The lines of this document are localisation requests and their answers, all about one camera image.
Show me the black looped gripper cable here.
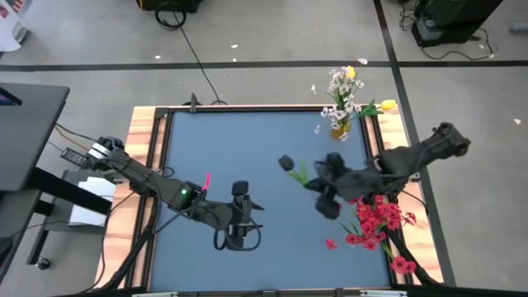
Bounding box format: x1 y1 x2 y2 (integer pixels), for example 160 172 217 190
213 224 263 252

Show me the right arm black cable bundle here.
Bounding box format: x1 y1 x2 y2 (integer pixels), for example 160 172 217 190
385 229 439 286

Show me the dark purple artificial tulip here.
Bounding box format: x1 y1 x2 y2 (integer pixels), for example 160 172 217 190
277 154 310 186

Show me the white floor object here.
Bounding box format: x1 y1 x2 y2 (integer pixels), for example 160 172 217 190
0 0 31 54

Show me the white box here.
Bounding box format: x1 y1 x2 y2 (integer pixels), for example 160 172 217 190
68 176 117 228

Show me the black power brick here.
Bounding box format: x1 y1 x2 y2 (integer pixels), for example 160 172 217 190
60 147 90 168

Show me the black equipment case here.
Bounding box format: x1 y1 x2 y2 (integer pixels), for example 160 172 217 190
411 0 505 48

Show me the white artificial flower bunch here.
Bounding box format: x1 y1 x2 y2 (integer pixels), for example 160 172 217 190
309 57 370 144

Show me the black aluminium table frame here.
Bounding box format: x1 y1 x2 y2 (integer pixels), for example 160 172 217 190
123 105 445 297

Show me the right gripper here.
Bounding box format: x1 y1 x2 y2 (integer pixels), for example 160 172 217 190
304 152 372 219

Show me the red artificial flower bunch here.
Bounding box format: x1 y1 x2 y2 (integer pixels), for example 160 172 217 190
337 193 418 276

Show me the arm black cable bundle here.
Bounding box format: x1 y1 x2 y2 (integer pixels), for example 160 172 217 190
385 229 439 286
98 193 167 290

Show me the yellow textured glass vase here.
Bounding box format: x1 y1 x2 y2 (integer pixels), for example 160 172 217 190
329 121 352 140

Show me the black desk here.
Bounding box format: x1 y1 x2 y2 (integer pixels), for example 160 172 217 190
0 82 112 267

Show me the black floor cable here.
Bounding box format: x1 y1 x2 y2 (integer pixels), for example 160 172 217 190
154 2 229 106

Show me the black floor box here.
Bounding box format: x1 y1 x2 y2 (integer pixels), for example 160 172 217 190
137 0 204 13

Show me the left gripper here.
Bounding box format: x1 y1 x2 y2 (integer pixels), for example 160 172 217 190
218 180 265 248

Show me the left arm black cable bundle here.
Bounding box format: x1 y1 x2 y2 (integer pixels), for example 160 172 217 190
98 193 167 290

